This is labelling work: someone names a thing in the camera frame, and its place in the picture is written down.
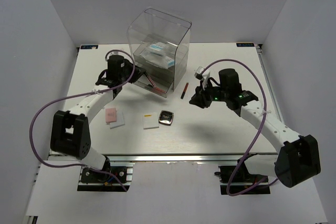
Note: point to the white cotton pad pack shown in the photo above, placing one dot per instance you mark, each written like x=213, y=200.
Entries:
x=160, y=61
x=160, y=48

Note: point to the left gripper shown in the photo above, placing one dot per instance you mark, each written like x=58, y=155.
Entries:
x=138, y=72

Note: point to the blue label right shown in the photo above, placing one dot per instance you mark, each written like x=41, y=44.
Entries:
x=245, y=44

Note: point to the white flat packet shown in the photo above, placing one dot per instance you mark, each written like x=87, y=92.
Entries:
x=119, y=122

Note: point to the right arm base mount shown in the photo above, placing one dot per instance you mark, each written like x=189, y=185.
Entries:
x=242, y=180

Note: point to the black gold compact case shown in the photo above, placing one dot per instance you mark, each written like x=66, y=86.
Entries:
x=166, y=117

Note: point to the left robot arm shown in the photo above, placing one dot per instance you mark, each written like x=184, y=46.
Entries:
x=70, y=133

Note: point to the aluminium front rail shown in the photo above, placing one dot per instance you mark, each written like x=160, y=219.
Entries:
x=174, y=157

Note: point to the clear acrylic drawer organizer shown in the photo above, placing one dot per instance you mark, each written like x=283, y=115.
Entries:
x=155, y=25

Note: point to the dark red lip gloss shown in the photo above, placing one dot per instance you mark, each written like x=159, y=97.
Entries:
x=152, y=83

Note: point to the blue label left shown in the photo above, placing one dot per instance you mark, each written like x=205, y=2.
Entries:
x=88, y=47

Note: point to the white square compact box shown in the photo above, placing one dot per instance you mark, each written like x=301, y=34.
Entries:
x=150, y=121

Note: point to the pink makeup card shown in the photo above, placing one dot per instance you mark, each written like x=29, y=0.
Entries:
x=110, y=115

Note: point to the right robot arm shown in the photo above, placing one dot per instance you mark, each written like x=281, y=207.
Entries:
x=297, y=157

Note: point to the blue label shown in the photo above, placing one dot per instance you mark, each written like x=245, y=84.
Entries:
x=245, y=44
x=88, y=47

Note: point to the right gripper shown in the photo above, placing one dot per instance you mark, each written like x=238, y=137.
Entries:
x=200, y=99

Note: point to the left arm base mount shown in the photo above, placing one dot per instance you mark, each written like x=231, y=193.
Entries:
x=97, y=182

